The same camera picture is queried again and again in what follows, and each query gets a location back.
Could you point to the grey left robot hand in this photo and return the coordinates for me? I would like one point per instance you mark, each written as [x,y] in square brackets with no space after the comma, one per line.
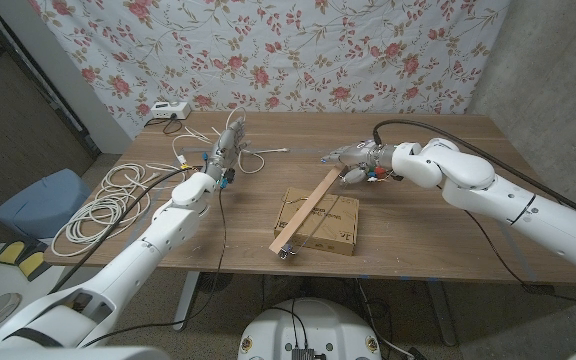
[225,147]

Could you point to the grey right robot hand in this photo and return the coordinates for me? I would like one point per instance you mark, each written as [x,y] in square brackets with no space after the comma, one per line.
[363,155]

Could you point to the wooden hanger with metal rod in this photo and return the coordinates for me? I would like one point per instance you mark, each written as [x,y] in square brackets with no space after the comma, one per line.
[308,207]

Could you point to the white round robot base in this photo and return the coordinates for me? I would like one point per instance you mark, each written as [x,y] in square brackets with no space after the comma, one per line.
[318,325]

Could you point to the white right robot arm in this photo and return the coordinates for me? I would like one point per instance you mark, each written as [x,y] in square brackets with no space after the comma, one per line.
[468,175]

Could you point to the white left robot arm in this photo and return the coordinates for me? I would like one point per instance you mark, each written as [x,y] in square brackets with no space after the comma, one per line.
[118,275]

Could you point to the colourful wooden maraca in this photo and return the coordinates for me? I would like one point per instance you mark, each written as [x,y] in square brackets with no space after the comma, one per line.
[380,171]

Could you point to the brown cardboard package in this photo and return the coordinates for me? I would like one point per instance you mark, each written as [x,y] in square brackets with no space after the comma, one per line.
[338,225]

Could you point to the white power strip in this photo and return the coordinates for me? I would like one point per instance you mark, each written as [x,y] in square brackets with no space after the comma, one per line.
[170,110]

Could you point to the floral backdrop cloth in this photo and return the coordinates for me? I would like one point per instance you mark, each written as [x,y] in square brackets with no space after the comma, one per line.
[293,50]

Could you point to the black floor fan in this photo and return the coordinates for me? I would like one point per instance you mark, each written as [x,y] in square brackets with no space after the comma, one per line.
[214,281]

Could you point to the blue-grey padded stool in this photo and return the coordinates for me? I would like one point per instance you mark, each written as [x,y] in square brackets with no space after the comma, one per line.
[43,205]

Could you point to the yellow black foot pad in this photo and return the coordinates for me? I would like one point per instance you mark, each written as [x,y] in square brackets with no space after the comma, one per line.
[33,265]
[10,251]

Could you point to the white robot chest shell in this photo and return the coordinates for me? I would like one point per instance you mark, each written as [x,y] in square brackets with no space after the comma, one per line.
[68,354]

